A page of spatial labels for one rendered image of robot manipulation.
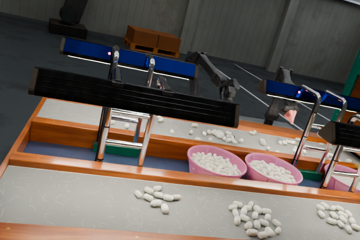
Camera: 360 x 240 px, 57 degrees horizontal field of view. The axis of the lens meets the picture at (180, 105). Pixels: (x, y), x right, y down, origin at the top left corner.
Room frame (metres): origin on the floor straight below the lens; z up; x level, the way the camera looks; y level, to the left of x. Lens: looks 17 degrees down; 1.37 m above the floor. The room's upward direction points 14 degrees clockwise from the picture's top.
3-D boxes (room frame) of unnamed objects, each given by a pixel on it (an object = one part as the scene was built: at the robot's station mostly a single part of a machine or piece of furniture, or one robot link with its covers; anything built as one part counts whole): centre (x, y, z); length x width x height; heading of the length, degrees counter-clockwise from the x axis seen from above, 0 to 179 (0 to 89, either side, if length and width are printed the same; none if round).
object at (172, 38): (8.68, 1.11, 0.24); 1.37 x 0.99 x 0.48; 109
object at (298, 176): (1.41, -0.49, 0.72); 0.27 x 0.27 x 0.10
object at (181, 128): (1.69, -0.24, 0.73); 1.81 x 0.30 x 0.02; 105
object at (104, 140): (1.03, 0.14, 0.90); 0.20 x 0.19 x 0.45; 105
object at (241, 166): (1.33, -0.22, 0.72); 0.27 x 0.27 x 0.10
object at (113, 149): (1.41, 0.25, 0.90); 0.20 x 0.19 x 0.45; 105
